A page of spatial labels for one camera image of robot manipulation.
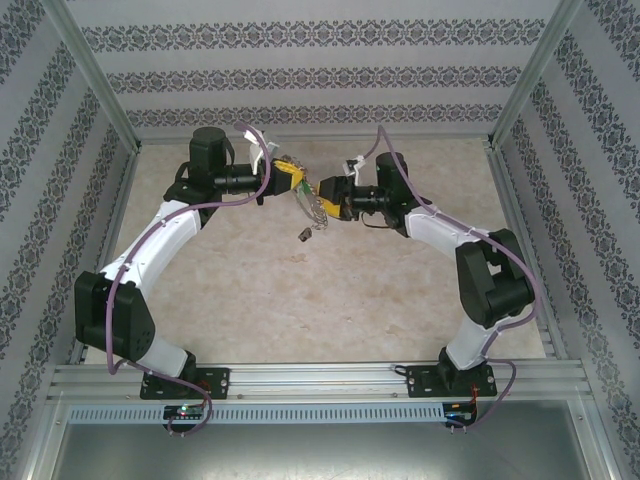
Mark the metal keyring holder with rings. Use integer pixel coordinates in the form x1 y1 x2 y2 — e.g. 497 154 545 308
279 155 332 234

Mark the right circuit board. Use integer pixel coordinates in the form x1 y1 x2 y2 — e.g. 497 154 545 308
444 402 479 424

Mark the circuit board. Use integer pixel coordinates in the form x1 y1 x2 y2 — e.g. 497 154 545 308
163 405 206 420
444 402 479 424

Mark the steel sheet panel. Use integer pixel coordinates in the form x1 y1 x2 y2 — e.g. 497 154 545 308
47 423 616 480

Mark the left circuit board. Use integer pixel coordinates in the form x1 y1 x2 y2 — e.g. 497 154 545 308
163 405 206 420

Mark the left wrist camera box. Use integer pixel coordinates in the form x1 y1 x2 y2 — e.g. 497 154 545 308
242 129 279 176

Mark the aluminium back frame rail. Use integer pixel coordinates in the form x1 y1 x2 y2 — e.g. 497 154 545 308
135 130 496 146

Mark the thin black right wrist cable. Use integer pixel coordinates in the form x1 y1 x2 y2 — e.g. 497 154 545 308
359 213 399 232

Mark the aluminium left side rail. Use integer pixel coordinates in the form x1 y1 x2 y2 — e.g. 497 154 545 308
68 148 142 365

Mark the aluminium right side rail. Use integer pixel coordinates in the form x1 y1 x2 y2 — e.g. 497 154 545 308
487 147 569 360

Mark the aluminium left corner post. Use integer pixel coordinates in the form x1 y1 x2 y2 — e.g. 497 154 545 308
42 0 142 153

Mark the aluminium corner post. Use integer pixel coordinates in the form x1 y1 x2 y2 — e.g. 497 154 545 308
485 0 586 150
42 0 142 153

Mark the aluminium mounting rail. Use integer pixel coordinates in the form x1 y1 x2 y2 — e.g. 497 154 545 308
48 360 594 401

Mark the aluminium right corner post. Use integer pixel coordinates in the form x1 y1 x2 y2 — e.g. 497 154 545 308
485 0 586 150

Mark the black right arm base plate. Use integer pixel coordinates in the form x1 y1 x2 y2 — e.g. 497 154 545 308
405 364 499 400

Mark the grey slotted cable duct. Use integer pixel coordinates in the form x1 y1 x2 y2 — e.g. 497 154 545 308
67 402 447 426

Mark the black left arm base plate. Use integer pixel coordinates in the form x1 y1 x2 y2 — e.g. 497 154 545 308
139 367 231 401

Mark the aluminium left front post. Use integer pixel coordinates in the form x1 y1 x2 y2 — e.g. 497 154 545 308
19 394 69 480

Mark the aluminium right front post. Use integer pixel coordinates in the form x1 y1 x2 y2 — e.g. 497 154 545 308
569 397 624 480

